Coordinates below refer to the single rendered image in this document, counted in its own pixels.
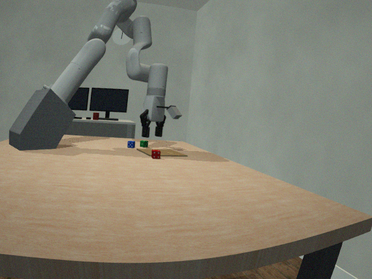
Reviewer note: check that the tan square mat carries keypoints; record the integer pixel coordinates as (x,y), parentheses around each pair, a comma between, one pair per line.
(163,152)

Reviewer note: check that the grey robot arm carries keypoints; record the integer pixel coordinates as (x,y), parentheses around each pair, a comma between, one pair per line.
(94,49)

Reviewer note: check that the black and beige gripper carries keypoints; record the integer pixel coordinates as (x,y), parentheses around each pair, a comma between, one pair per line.
(155,114)

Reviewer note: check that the green die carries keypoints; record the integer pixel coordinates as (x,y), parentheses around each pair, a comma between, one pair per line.
(144,144)

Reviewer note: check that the red die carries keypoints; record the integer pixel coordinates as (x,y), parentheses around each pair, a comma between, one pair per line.
(155,154)

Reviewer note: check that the blue die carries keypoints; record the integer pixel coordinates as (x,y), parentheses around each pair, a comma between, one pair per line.
(131,144)

